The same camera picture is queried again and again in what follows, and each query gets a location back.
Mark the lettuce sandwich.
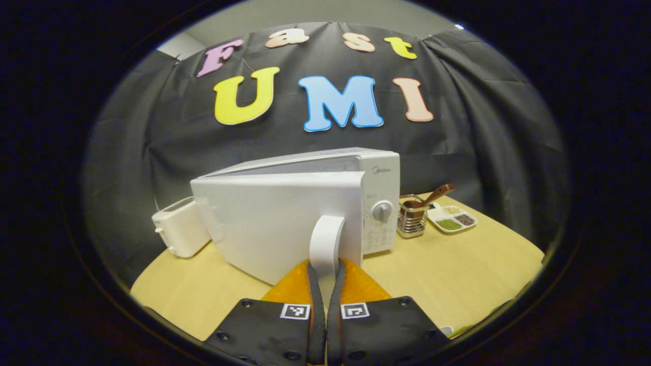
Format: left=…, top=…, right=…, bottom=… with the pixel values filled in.
left=450, top=304, right=512, bottom=338

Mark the metal wire utensil holder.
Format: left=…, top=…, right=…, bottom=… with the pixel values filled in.
left=397, top=194, right=429, bottom=239

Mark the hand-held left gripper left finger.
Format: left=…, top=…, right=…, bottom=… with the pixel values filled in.
left=203, top=259, right=326, bottom=366

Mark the white microwave oven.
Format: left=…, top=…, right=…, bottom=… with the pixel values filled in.
left=190, top=147, right=401, bottom=286

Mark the white toaster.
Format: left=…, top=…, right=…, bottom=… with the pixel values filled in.
left=152, top=197, right=212, bottom=258

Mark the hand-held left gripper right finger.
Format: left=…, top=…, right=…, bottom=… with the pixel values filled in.
left=327, top=259, right=451, bottom=366

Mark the black backdrop cloth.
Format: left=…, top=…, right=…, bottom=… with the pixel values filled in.
left=84, top=23, right=570, bottom=288

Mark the white divided spice dish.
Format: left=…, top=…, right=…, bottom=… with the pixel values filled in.
left=426, top=202, right=479, bottom=234

